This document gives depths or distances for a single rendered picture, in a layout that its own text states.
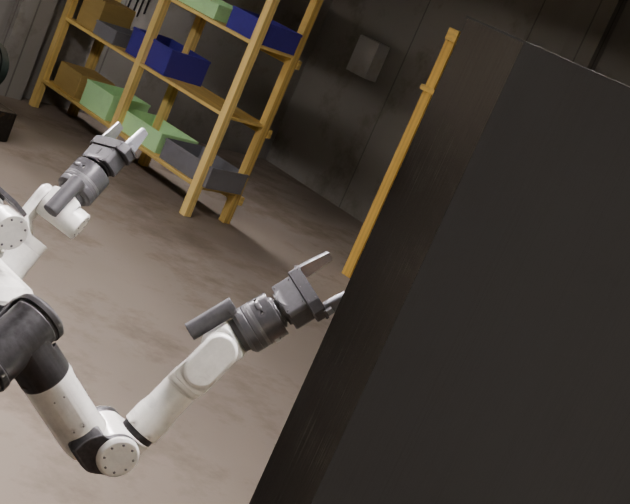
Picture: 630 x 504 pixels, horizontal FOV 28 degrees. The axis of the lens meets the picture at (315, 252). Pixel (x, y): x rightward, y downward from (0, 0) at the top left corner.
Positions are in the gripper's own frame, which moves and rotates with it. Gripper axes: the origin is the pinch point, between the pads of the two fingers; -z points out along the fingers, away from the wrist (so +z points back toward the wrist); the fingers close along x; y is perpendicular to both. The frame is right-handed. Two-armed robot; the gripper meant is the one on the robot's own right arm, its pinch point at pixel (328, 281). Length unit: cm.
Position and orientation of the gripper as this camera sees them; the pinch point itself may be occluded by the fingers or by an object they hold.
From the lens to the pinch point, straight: 228.1
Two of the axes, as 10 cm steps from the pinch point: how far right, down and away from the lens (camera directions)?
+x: -4.1, -6.1, 6.8
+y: 3.2, 6.0, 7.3
